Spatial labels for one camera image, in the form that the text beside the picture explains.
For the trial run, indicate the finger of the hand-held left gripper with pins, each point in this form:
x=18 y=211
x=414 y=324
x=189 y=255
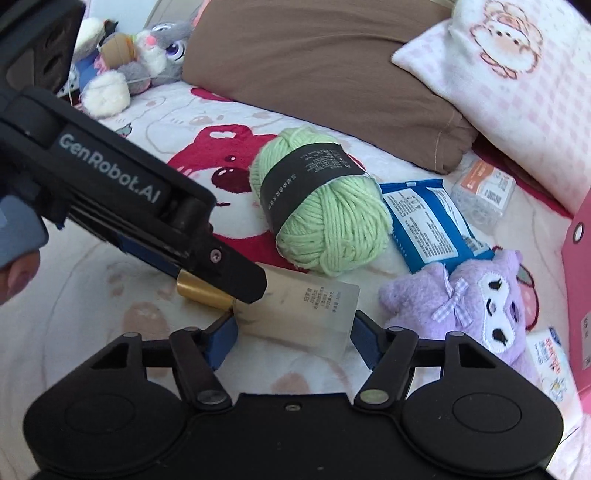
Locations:
x=152 y=257
x=235 y=277

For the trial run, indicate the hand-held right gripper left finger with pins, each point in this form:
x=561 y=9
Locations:
x=224 y=342

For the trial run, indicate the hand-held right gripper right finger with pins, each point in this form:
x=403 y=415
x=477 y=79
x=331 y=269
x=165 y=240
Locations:
x=364 y=344

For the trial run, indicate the frosted bottle with gold cap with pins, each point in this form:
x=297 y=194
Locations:
x=300 y=318

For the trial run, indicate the green yarn ball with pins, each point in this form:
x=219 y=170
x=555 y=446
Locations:
x=332 y=221

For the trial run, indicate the purple plush toy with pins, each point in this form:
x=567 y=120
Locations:
x=466 y=295

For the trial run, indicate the blue wet wipes pack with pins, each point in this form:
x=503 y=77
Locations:
x=429 y=221

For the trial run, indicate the small white tissue pack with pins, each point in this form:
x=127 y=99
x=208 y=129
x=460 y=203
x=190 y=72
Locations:
x=551 y=364

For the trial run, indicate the clear pack with orange label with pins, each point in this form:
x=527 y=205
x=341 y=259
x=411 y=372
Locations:
x=480 y=189

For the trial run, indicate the pink cardboard box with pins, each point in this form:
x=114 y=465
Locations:
x=579 y=286

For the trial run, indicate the person's left hand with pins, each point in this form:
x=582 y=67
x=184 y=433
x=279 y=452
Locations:
x=18 y=281

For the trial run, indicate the printed bear blanket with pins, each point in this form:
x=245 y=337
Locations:
x=138 y=295

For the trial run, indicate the grey rabbit plush toy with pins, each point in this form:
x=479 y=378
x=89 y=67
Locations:
x=157 y=50

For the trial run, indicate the brown pillow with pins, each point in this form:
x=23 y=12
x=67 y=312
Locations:
x=323 y=69

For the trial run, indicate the pink checked pillow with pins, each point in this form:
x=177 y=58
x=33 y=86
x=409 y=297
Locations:
x=531 y=92

